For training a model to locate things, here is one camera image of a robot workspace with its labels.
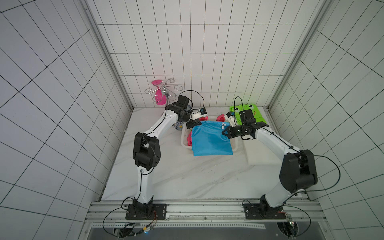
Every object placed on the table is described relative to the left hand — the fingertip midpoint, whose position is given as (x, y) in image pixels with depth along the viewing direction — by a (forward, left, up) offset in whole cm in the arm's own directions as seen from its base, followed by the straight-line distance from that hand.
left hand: (196, 123), depth 90 cm
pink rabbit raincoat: (+7, -17, -3) cm, 18 cm away
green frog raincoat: (+26, -33, -13) cm, 44 cm away
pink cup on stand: (+10, +22, +11) cm, 27 cm away
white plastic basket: (-3, +7, -5) cm, 9 cm away
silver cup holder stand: (+17, +20, +12) cm, 28 cm away
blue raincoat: (-9, -7, -3) cm, 12 cm away
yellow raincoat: (-10, -22, -5) cm, 24 cm away
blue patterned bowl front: (+9, +13, -14) cm, 21 cm away
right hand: (-5, -14, -2) cm, 15 cm away
